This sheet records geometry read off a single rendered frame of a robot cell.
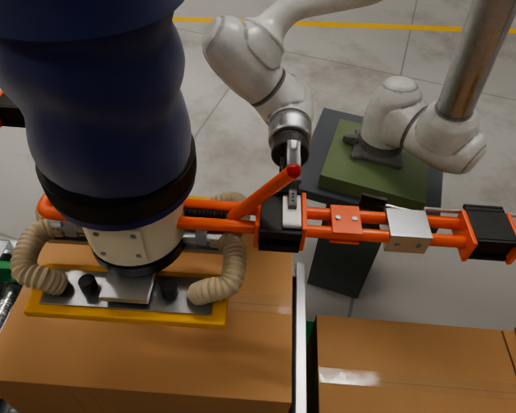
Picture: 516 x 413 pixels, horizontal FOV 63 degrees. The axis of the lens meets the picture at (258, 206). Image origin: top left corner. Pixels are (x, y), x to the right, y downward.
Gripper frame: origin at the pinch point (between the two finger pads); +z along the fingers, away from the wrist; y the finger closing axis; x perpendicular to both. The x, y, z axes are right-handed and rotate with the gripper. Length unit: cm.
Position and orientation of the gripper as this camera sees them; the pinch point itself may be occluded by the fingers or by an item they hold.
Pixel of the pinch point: (290, 221)
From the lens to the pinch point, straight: 72.5
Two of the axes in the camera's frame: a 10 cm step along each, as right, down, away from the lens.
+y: -0.5, 6.6, 7.5
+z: -0.5, 7.5, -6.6
